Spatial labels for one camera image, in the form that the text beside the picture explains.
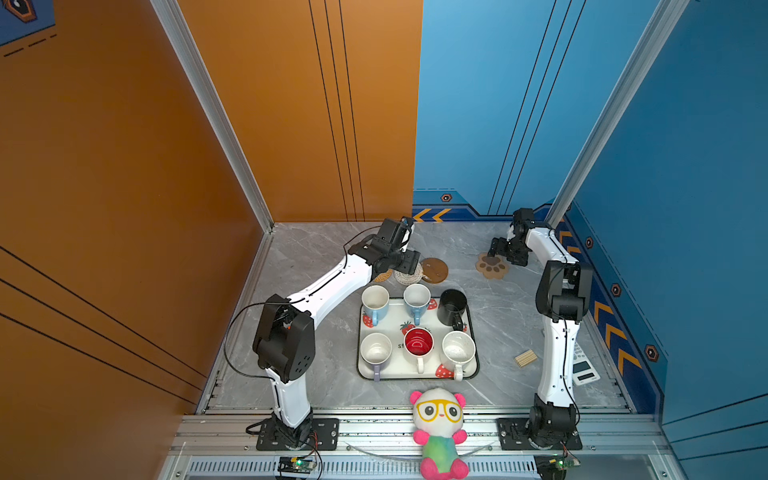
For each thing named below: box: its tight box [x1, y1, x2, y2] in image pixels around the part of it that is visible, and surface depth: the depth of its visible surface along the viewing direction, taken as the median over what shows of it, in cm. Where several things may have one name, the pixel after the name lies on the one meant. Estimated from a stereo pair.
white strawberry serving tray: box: [357, 298, 480, 382], surface depth 86 cm
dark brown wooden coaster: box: [421, 258, 449, 284], surface depth 107 cm
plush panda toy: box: [410, 388, 469, 479], surface depth 71 cm
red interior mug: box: [403, 327, 435, 374], surface depth 84 cm
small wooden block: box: [514, 349, 538, 368], surface depth 86 cm
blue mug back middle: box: [403, 283, 431, 326], surface depth 90 cm
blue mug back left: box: [361, 285, 390, 327], surface depth 91 cm
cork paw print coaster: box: [476, 253, 509, 280], surface depth 108 cm
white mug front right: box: [441, 330, 477, 382], surface depth 83 cm
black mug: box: [437, 288, 467, 331], surface depth 91 cm
